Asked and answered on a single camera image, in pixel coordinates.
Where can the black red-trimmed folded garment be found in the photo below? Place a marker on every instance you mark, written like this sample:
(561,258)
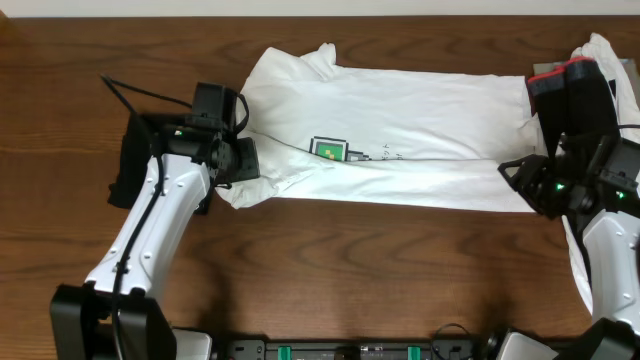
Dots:
(574,100)

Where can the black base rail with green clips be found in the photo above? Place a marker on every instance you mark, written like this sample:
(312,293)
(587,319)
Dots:
(451,341)

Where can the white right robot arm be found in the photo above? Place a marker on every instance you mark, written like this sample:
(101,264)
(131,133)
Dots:
(594,185)

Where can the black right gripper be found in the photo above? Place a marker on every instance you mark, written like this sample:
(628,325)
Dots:
(535,166)

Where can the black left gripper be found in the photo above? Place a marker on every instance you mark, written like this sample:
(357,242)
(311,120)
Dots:
(249,166)

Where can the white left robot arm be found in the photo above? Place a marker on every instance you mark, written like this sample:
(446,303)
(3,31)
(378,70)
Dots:
(170,164)

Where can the white garment at right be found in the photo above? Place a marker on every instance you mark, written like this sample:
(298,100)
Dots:
(572,162)

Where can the white t-shirt with robot print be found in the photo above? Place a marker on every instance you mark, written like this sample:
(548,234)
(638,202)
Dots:
(328,132)

